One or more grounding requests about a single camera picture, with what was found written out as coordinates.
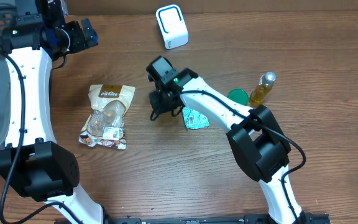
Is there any teal packet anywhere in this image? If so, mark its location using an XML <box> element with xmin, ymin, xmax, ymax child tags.
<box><xmin>182</xmin><ymin>107</ymin><xmax>209</xmax><ymax>129</ymax></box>

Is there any brown Pantree snack pouch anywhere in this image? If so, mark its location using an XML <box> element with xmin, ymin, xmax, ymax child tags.
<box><xmin>78</xmin><ymin>84</ymin><xmax>135</xmax><ymax>150</ymax></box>

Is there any green lidded jar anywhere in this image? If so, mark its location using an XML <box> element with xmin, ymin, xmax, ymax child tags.
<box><xmin>227</xmin><ymin>88</ymin><xmax>249</xmax><ymax>106</ymax></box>

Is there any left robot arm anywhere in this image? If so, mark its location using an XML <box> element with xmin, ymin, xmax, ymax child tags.
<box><xmin>0</xmin><ymin>16</ymin><xmax>109</xmax><ymax>223</ymax></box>

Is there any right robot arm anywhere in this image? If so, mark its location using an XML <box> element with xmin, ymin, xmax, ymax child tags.
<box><xmin>147</xmin><ymin>67</ymin><xmax>306</xmax><ymax>223</ymax></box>

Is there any white barcode scanner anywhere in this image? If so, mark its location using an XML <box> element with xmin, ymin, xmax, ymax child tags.
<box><xmin>155</xmin><ymin>4</ymin><xmax>189</xmax><ymax>50</ymax></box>

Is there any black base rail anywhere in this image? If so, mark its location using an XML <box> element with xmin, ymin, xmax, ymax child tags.
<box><xmin>54</xmin><ymin>213</ymin><xmax>332</xmax><ymax>224</ymax></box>

